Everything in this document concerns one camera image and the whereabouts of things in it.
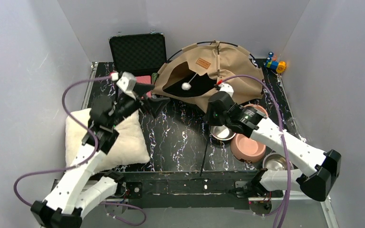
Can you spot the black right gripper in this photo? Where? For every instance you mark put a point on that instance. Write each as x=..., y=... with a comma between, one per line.
x=212, y=111

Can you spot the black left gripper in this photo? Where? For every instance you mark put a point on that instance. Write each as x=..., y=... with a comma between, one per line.
x=139, y=99

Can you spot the tan fabric pet tent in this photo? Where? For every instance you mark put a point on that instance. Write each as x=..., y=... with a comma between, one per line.
x=212, y=64

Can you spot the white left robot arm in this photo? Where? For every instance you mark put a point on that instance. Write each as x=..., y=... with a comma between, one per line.
x=67, y=204

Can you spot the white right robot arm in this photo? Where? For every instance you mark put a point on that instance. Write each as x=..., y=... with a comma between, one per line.
x=316, y=170

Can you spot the pink double pet bowl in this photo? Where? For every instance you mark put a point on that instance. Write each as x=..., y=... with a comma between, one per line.
x=247, y=149

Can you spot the steel bowl far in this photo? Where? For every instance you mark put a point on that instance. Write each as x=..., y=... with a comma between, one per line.
x=222, y=133

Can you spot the steel bowl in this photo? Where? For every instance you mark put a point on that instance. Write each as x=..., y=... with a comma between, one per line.
x=222, y=133
x=275, y=162

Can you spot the white pompom toy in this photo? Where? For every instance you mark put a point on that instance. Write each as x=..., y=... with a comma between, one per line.
x=187, y=85

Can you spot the black poker chip case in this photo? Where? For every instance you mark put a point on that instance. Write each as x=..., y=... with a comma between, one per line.
x=140, y=54

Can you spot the white fluffy cushion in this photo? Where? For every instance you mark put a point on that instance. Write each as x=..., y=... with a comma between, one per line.
x=129, y=148

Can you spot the colourful toy block car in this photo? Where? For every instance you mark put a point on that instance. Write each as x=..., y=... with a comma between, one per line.
x=272, y=63

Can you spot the clear plastic water bottle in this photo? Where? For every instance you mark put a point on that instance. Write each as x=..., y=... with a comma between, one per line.
x=294, y=129

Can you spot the steel bowl near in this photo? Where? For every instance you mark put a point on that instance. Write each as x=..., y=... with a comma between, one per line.
x=275, y=162

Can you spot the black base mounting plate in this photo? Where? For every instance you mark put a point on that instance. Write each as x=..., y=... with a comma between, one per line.
x=178, y=189

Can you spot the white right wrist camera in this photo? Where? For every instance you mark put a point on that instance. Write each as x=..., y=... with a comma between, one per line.
x=225, y=87

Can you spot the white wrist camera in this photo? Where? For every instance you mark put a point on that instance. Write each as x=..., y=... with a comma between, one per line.
x=225, y=87
x=125, y=81

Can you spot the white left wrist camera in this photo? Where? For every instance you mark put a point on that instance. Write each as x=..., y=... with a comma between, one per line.
x=125, y=81

